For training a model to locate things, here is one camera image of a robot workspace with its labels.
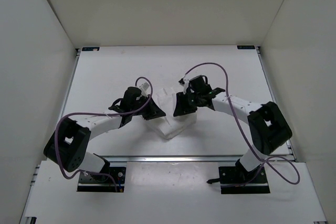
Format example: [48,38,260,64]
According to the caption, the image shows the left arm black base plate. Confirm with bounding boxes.
[77,166,127,193]

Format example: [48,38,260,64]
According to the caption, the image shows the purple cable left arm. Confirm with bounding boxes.
[57,77,153,192]

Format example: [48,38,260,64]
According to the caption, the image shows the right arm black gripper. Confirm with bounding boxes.
[174,91,202,116]

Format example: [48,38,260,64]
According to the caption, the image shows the blue label left corner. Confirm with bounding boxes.
[81,47,100,51]

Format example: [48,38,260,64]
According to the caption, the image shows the white pleated skirt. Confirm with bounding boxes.
[145,88,197,140]

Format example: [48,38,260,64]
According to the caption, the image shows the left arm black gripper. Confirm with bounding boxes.
[132,93,166,120]

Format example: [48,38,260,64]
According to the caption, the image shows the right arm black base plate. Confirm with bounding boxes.
[207,166,270,195]

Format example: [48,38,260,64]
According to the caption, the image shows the aluminium table edge rail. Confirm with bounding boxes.
[104,155,240,163]

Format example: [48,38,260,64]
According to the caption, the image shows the blue label right corner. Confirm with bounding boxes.
[237,45,255,50]

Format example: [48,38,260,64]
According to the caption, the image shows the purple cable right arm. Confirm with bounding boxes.
[181,62,300,185]

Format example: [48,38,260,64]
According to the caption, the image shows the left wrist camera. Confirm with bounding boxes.
[120,87,149,112]

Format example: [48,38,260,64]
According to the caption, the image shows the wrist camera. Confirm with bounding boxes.
[179,75,212,94]
[120,87,149,112]

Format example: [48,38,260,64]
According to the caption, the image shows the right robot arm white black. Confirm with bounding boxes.
[173,88,292,182]

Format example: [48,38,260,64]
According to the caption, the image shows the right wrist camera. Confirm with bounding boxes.
[179,75,212,94]

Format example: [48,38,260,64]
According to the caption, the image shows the blue label corner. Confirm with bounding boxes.
[237,45,255,50]
[81,47,100,51]

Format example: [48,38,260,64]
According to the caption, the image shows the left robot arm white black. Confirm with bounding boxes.
[44,87,197,181]

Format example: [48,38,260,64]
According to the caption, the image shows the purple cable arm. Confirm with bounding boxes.
[57,77,153,192]
[181,62,300,185]

